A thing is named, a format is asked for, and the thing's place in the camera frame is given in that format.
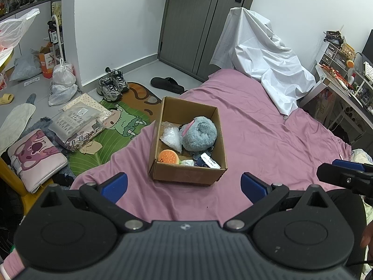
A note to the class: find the pink cartoon cushion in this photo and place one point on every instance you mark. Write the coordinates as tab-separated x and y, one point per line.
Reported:
35	159

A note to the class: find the grey sneaker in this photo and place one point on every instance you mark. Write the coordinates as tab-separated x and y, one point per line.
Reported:
108	90
119	81

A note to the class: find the pink bed sheet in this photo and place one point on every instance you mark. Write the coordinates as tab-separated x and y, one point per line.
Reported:
257	139

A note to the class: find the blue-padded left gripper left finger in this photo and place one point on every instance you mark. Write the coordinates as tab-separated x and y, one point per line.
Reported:
102	199

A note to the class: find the green cartoon floor mat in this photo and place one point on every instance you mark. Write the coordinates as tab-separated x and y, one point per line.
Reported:
137	108

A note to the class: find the white draped cloth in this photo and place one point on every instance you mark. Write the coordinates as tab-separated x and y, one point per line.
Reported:
248	45

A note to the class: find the packaged bedding bundle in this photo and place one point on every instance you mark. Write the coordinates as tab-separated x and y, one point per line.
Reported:
80	121

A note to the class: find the white plastic bag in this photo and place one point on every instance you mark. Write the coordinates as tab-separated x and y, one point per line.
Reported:
63	84

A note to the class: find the orange cardboard box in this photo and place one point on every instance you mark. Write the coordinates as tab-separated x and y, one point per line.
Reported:
47	61

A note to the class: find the person's hand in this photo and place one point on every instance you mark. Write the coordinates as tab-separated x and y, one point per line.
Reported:
367	240

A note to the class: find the white keyboard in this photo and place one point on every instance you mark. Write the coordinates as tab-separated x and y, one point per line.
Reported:
368	71

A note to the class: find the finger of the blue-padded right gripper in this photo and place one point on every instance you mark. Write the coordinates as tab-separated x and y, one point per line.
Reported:
266	200

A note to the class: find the white drawer organizer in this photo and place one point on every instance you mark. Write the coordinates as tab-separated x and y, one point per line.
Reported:
329	53

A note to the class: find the grey sneaker left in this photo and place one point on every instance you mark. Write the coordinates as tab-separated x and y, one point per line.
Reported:
108	90

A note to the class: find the blue tissue pack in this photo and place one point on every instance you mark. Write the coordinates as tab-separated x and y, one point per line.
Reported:
205	161

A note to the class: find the brown cardboard box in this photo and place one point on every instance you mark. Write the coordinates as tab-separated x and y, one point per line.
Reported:
181	112

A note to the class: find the clear bag white filling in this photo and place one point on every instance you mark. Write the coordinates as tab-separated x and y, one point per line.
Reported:
171	136

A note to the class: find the black monitor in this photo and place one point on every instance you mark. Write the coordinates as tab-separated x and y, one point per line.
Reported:
367	52

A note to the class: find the grey fluffy plush slipper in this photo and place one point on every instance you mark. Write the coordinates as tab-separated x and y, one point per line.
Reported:
198	135

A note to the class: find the grey door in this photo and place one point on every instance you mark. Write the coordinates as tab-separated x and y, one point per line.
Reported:
190	32

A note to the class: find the grey sneaker right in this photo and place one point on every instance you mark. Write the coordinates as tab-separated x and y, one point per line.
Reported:
119	81

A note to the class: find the black slipper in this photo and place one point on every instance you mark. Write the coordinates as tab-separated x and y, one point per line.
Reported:
168	84

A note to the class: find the hamburger plush toy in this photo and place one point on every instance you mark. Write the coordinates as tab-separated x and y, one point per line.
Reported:
168	156

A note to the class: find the crumpled beige blanket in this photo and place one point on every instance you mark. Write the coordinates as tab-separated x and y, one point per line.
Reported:
360	156

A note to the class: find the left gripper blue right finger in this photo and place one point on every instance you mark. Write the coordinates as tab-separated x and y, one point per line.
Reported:
352	165

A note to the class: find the white soft ball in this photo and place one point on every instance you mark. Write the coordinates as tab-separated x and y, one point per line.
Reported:
188	162

